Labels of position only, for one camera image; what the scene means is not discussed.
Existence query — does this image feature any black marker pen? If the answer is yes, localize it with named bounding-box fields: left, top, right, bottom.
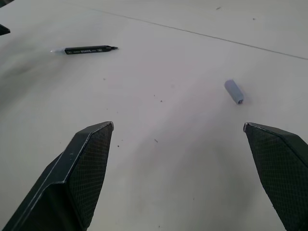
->
left=50, top=44, right=119, bottom=56

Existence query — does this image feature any grey pen cap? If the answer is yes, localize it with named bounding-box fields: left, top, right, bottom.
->
left=224, top=79, right=244, bottom=105

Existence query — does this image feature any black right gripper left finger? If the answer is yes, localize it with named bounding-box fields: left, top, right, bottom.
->
left=1, top=121, right=115, bottom=231

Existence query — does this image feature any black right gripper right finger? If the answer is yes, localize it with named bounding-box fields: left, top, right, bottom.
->
left=243, top=122, right=308, bottom=231

